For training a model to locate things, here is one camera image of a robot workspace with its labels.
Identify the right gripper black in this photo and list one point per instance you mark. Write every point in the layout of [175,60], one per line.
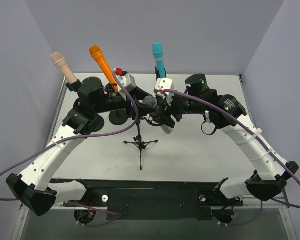
[174,107]

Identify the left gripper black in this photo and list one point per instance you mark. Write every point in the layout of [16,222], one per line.
[134,104]

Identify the silver glitter microphone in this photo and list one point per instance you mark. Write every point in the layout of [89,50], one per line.
[150,102]

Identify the black tripod shock mount stand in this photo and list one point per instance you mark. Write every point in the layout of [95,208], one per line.
[139,143]

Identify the cyan microphone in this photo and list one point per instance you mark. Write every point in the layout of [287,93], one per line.
[158,54]

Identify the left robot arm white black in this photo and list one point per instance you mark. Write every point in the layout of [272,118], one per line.
[33,186]

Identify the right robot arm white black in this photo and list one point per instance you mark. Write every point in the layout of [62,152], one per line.
[228,115]

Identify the black stand with orange microphone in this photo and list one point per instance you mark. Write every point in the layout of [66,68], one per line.
[117,117]

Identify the black stand with beige microphone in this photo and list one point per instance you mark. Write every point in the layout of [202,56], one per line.
[83,118]

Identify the orange microphone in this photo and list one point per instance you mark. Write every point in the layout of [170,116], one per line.
[97,54]

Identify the beige microphone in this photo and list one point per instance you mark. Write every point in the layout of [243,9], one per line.
[60,62]

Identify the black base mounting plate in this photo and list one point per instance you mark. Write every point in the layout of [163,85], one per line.
[156,200]

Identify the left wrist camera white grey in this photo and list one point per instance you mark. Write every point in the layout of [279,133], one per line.
[126,79]

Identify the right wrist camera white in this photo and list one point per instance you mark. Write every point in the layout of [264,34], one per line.
[163,84]

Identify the aluminium frame rail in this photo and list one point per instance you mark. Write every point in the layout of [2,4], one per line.
[250,202]

